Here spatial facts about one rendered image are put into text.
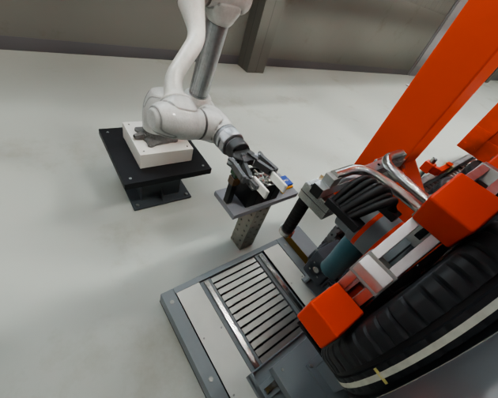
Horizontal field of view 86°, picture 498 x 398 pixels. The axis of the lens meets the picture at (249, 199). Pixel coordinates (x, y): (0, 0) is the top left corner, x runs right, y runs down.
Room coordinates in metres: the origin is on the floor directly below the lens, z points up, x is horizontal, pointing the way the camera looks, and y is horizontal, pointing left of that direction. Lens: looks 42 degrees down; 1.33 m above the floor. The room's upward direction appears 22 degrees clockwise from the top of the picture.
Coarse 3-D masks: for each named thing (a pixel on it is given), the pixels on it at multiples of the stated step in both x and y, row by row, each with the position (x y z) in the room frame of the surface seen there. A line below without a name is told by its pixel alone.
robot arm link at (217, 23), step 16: (224, 0) 1.21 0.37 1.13; (240, 0) 1.26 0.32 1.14; (208, 16) 1.24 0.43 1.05; (224, 16) 1.23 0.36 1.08; (208, 32) 1.26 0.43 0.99; (224, 32) 1.28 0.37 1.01; (208, 48) 1.26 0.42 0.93; (208, 64) 1.28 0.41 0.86; (192, 80) 1.30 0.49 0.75; (208, 80) 1.30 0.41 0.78; (192, 96) 1.29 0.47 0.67; (208, 96) 1.36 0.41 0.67
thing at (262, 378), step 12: (300, 336) 0.56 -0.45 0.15; (288, 348) 0.49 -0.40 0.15; (276, 360) 0.43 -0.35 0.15; (252, 372) 0.35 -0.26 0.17; (264, 372) 0.37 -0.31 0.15; (252, 384) 0.32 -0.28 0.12; (264, 384) 0.33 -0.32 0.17; (276, 384) 0.34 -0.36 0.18; (264, 396) 0.29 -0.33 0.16; (276, 396) 0.31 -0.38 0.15
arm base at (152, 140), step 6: (138, 132) 1.15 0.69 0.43; (144, 132) 1.16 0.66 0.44; (138, 138) 1.13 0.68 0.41; (144, 138) 1.15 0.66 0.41; (150, 138) 1.15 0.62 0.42; (156, 138) 1.16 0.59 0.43; (162, 138) 1.18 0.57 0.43; (168, 138) 1.22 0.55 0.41; (150, 144) 1.12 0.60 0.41; (156, 144) 1.14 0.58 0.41; (162, 144) 1.17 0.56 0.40
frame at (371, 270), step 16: (480, 176) 0.56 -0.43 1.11; (496, 176) 0.60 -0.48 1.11; (496, 192) 0.50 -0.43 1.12; (416, 224) 0.41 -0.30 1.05; (384, 240) 0.38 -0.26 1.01; (400, 240) 0.38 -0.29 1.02; (432, 240) 0.38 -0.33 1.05; (368, 256) 0.36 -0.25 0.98; (416, 256) 0.36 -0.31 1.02; (352, 272) 0.35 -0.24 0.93; (368, 272) 0.33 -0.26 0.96; (384, 272) 0.33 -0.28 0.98; (400, 272) 0.34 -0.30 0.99; (368, 288) 0.32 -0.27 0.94; (384, 288) 0.32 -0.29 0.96
